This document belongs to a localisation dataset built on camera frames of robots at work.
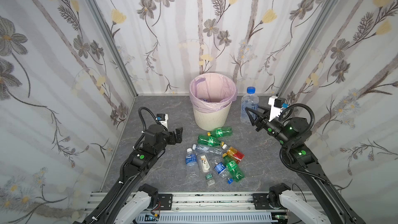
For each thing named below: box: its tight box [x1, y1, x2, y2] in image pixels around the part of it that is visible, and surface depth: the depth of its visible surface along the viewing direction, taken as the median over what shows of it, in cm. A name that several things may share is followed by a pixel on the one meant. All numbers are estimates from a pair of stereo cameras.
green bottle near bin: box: [207, 127, 234, 138], surface depth 97 cm
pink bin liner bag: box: [189, 73, 238, 114], surface depth 95 cm
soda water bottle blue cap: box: [240, 86, 260, 125], surface depth 62 cm
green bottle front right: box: [222, 152, 246, 182], surface depth 82 cm
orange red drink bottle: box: [226, 146, 246, 165], surface depth 86 cm
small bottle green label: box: [205, 172, 216, 187], surface depth 80 cm
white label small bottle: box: [196, 153, 212, 174], surface depth 84 cm
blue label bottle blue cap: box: [214, 161, 234, 185], surface depth 82 cm
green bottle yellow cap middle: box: [197, 135, 225, 147], surface depth 92 cm
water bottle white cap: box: [185, 147, 199, 178], surface depth 84 cm
